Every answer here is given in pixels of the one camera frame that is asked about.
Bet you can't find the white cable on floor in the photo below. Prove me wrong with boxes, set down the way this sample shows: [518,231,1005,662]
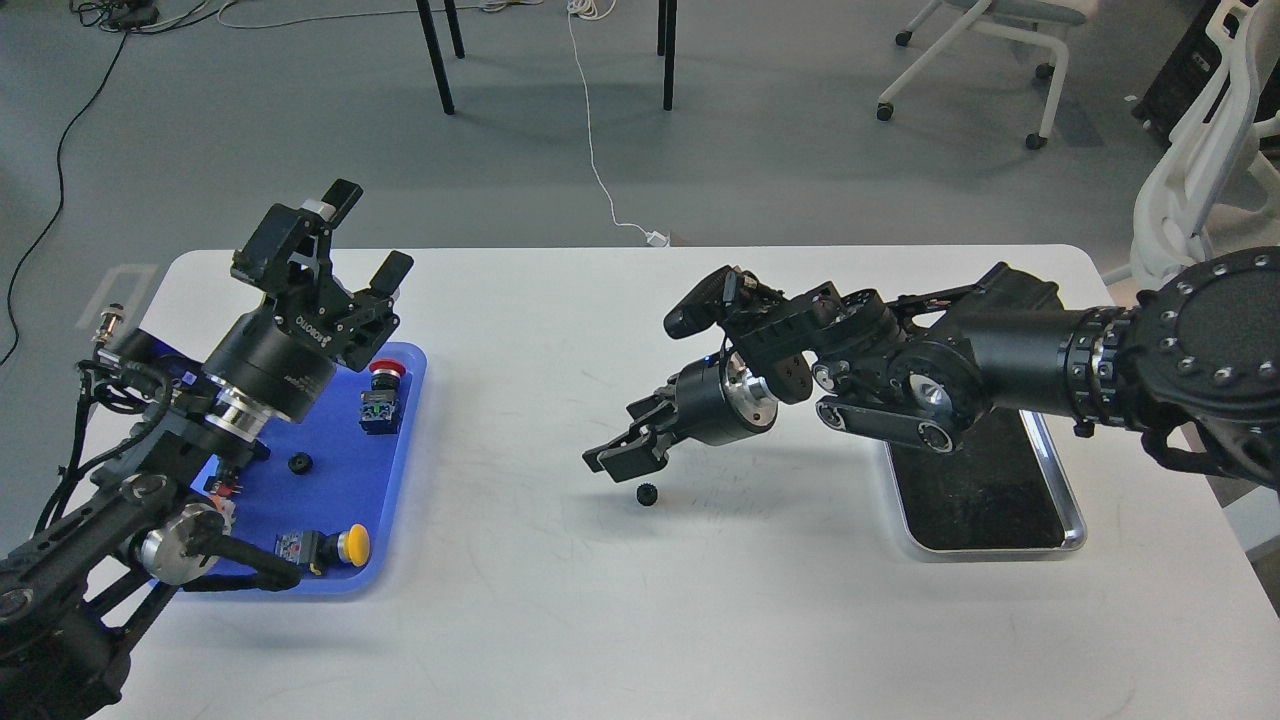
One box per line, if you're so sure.
[480,0,671,247]

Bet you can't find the blue plastic tray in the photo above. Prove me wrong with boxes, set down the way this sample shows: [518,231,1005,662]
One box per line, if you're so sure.
[150,342,428,598]

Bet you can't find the small black gear on blue tray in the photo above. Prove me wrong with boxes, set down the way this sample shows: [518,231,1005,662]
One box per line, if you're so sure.
[287,452,314,475]

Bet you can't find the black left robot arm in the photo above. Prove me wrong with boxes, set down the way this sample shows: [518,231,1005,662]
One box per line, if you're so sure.
[1,179,413,719]

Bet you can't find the silver metal tray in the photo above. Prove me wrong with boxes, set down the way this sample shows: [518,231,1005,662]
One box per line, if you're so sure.
[884,407,1088,562]

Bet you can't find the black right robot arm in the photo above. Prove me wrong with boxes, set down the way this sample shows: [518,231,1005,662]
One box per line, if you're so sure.
[582,246,1279,488]

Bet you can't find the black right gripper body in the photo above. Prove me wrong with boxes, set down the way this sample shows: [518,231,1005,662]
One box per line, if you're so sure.
[628,355,780,447]

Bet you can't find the red push button switch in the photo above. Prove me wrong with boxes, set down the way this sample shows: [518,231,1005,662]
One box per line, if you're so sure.
[358,357,406,436]

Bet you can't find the small black gear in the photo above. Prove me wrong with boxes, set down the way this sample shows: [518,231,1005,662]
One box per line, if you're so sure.
[635,483,659,507]
[287,452,314,475]

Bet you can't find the yellow push button switch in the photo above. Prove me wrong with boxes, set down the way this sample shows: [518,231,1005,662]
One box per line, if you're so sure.
[273,523,371,577]

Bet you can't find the black cable on floor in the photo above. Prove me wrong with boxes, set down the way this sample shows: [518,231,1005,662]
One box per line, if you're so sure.
[0,0,241,369]

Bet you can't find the black table legs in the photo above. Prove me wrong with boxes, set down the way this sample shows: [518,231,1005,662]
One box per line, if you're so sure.
[413,0,677,117]

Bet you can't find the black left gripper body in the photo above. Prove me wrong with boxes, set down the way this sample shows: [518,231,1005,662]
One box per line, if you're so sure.
[202,258,399,421]

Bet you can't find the white office chair right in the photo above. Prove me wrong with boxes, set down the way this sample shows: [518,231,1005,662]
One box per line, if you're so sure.
[1103,1,1279,290]

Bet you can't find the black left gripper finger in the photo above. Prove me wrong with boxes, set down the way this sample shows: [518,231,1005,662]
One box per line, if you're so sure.
[367,250,413,297]
[230,204,306,296]

